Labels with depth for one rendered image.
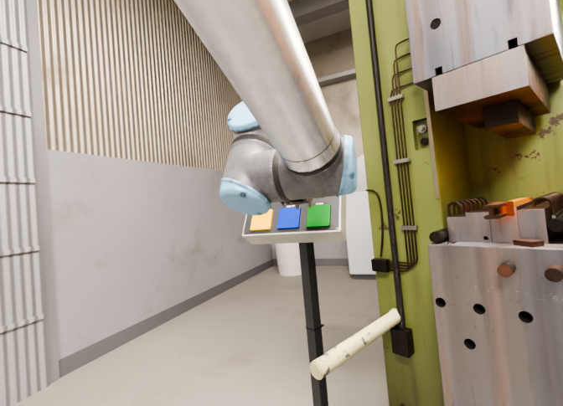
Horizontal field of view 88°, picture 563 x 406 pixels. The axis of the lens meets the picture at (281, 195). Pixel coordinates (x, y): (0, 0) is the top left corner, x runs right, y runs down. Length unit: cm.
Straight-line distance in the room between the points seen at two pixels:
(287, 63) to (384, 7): 101
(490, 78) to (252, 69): 71
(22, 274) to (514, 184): 267
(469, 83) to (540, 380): 69
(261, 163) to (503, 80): 64
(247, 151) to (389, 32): 85
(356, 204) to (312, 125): 358
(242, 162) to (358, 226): 349
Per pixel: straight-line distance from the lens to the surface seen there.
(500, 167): 137
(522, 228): 88
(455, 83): 94
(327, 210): 92
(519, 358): 90
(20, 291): 254
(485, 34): 95
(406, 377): 130
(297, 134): 35
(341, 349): 93
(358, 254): 398
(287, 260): 443
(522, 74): 90
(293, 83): 31
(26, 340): 262
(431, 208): 107
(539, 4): 95
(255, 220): 101
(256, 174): 47
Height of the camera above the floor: 105
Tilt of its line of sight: 2 degrees up
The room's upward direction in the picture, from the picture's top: 5 degrees counter-clockwise
